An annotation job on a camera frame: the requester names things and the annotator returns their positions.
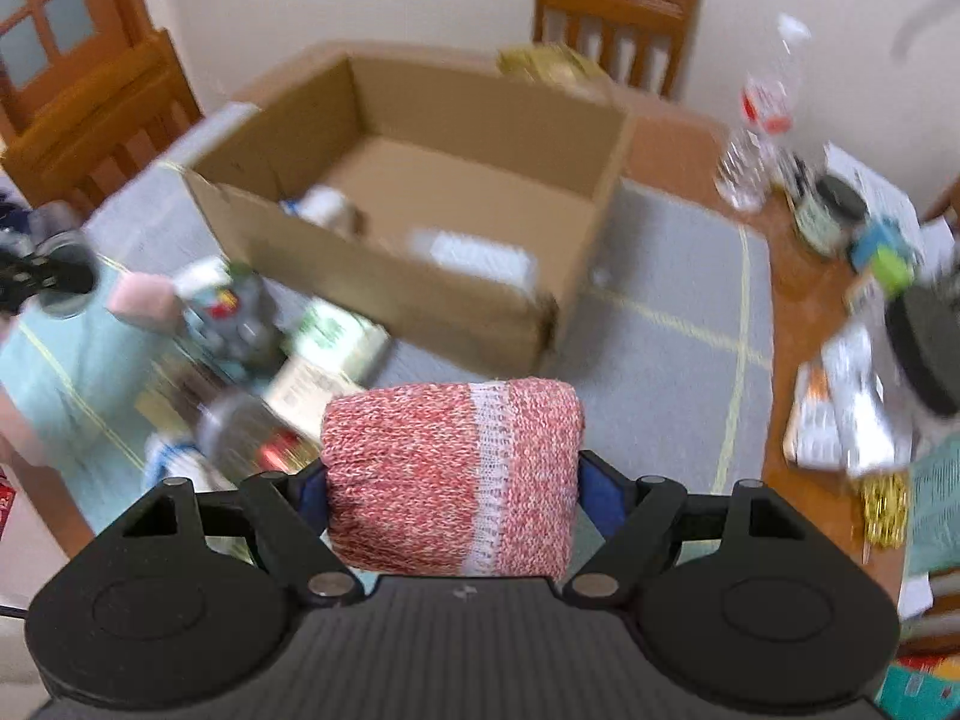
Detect brown cardboard box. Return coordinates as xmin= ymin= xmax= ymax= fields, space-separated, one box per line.
xmin=180 ymin=41 xmax=638 ymax=376

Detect red white knitted sock roll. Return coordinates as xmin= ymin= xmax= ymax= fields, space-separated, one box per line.
xmin=320 ymin=376 xmax=586 ymax=580

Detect pink block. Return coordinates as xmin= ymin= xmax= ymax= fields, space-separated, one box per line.
xmin=107 ymin=270 xmax=186 ymax=336

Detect wooden door with glass panes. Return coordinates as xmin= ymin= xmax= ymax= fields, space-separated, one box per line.
xmin=0 ymin=0 xmax=160 ymax=145

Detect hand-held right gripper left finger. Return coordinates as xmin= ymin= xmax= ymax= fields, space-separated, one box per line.
xmin=97 ymin=461 xmax=366 ymax=607

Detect wooden chair back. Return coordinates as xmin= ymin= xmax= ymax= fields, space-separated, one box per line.
xmin=534 ymin=0 xmax=703 ymax=100

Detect green printed leaflet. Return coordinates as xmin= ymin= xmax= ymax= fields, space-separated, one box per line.
xmin=902 ymin=437 xmax=960 ymax=580

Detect yellow green bag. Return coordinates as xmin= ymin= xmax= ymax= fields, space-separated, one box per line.
xmin=497 ymin=43 xmax=605 ymax=85

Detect white printed packets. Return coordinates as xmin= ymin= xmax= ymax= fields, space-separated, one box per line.
xmin=782 ymin=328 xmax=914 ymax=475

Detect colourful printed box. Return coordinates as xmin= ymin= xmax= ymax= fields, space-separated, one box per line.
xmin=876 ymin=652 xmax=960 ymax=720

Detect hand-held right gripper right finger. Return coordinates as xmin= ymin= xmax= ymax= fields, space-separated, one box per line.
xmin=562 ymin=450 xmax=826 ymax=610

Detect clear plastic bottle red label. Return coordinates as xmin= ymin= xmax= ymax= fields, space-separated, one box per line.
xmin=714 ymin=13 xmax=812 ymax=212

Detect teal grey checked mat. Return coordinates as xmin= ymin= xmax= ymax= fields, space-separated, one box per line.
xmin=0 ymin=157 xmax=775 ymax=578

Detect white paper sheet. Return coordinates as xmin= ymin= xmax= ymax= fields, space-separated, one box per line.
xmin=823 ymin=141 xmax=932 ymax=242

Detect dark bottle with silver cap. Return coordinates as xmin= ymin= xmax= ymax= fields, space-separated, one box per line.
xmin=148 ymin=358 xmax=320 ymax=475

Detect gold tinsel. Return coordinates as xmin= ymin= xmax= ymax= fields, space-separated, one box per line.
xmin=857 ymin=475 xmax=910 ymax=547

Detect beige printed box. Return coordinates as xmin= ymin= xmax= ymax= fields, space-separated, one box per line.
xmin=266 ymin=355 xmax=365 ymax=440

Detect grey cat toy figure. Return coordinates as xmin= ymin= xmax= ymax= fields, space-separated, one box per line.
xmin=201 ymin=262 xmax=284 ymax=370

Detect wooden chair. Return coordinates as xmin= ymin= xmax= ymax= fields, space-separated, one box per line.
xmin=534 ymin=0 xmax=703 ymax=100
xmin=0 ymin=28 xmax=205 ymax=212

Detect dark jar with black lid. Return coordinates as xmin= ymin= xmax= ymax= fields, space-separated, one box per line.
xmin=793 ymin=175 xmax=872 ymax=261

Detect green white carton box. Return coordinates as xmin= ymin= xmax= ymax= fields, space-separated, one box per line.
xmin=289 ymin=298 xmax=392 ymax=385

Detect blue green small box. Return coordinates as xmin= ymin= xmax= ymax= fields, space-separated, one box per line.
xmin=850 ymin=219 xmax=925 ymax=295

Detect white flat packet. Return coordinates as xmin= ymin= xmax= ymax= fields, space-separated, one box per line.
xmin=409 ymin=229 xmax=539 ymax=292

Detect blue white packet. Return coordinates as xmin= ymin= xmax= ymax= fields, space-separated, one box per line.
xmin=144 ymin=431 xmax=235 ymax=497

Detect black round object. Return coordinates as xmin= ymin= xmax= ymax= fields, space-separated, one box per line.
xmin=883 ymin=276 xmax=960 ymax=419

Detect white plastic bottle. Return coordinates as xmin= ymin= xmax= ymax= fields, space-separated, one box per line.
xmin=297 ymin=186 xmax=362 ymax=238

